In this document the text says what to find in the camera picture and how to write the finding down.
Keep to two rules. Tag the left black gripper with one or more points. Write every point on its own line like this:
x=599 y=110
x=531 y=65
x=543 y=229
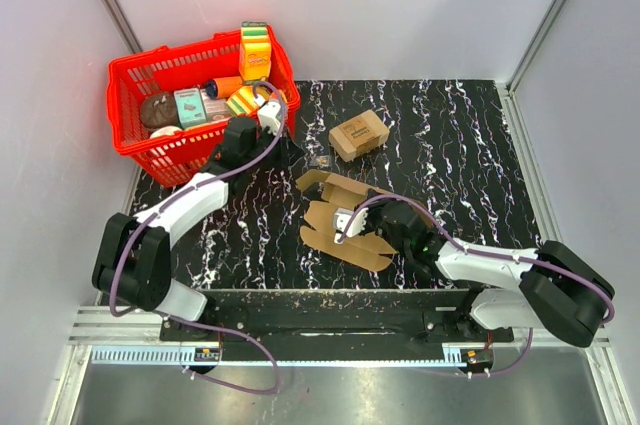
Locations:
x=288 y=152

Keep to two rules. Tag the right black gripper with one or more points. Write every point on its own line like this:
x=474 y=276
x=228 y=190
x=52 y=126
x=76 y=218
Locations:
x=372 y=210

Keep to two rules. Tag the brown cardboard box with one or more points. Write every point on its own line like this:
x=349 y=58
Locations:
x=369 y=252

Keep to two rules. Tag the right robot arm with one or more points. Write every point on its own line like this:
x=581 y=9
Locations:
x=548 y=287

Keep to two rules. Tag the teal small box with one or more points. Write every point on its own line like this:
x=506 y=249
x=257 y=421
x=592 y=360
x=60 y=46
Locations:
x=190 y=107

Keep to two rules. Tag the yellow green striped sponge pack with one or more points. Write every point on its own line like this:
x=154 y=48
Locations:
x=245 y=102

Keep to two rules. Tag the pink packaged item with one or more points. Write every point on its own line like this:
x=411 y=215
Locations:
x=216 y=110

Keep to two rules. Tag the kitchen scouring pads pack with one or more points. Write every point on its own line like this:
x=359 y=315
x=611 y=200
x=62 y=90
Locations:
x=358 y=135

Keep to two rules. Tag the orange cylindrical can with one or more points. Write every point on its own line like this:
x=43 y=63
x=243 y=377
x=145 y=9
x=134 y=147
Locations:
x=223 y=87

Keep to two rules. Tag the orange yellow juice carton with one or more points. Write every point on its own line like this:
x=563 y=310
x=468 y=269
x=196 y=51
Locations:
x=255 y=51

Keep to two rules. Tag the white round item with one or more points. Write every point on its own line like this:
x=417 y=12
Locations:
x=166 y=131

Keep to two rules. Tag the red plastic shopping basket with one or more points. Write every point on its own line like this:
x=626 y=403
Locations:
x=170 y=160

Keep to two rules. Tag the brown round bread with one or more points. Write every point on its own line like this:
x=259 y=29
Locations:
x=159 y=110

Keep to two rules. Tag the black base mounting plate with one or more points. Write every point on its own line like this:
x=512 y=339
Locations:
x=437 y=316

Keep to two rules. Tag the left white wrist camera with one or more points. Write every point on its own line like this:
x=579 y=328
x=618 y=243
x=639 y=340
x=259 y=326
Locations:
x=271 y=116

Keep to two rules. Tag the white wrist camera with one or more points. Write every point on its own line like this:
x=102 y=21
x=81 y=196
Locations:
x=350 y=223
x=271 y=116

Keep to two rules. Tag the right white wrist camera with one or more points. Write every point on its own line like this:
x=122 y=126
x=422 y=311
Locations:
x=350 y=223

